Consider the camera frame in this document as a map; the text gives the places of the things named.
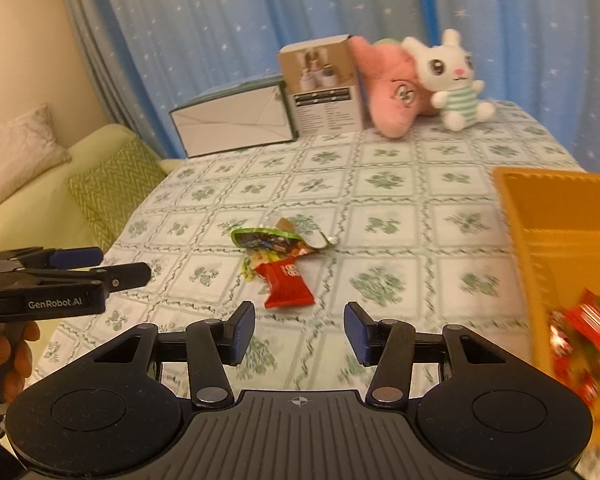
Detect light green sofa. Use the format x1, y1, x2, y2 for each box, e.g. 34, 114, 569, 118
0, 123, 187, 322

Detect large white cardboard box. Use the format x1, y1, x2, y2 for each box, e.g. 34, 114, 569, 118
168, 78, 300, 160

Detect red snack bar packet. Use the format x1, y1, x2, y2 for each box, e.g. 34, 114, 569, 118
253, 254, 316, 310

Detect green zigzag pillow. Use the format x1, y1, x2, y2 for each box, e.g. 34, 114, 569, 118
66, 138, 169, 252

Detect person's left hand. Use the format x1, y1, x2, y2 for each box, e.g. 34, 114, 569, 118
0, 320, 42, 405

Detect green snack packet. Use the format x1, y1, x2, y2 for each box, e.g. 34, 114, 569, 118
229, 217, 337, 257

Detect grey star curtain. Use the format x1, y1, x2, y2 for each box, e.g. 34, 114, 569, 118
56, 0, 148, 137

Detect yellow green candy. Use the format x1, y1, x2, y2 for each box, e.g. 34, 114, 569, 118
240, 249, 286, 281

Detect white bunny plush toy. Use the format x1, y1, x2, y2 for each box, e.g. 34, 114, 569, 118
402, 28, 496, 132

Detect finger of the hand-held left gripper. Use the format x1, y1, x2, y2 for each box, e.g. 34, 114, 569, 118
0, 246, 105, 271
10, 262, 152, 292

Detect orange plastic tray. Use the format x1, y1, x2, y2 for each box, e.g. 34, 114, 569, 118
490, 165, 600, 432

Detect pink plush toy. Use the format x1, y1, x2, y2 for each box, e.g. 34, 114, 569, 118
348, 35, 439, 140

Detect small beige product box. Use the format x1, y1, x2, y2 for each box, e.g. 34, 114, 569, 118
278, 34, 366, 137

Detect sheer blue star curtain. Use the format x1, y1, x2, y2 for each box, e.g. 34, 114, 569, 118
55, 0, 600, 177

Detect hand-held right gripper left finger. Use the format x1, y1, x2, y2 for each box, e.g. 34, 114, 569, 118
87, 301, 257, 409

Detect large red snack packet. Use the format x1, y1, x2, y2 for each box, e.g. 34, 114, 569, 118
562, 288, 600, 357

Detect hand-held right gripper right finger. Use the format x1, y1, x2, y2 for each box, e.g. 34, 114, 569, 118
343, 302, 511, 409

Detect small red snack packet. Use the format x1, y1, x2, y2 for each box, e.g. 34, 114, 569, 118
548, 310, 574, 362

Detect small red candy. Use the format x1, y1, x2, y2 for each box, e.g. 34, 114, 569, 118
574, 370, 600, 407

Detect green floral checked tablecloth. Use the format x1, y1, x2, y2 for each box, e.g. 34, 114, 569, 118
27, 99, 600, 480

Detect white pillow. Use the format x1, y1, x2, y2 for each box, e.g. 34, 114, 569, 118
0, 103, 73, 212

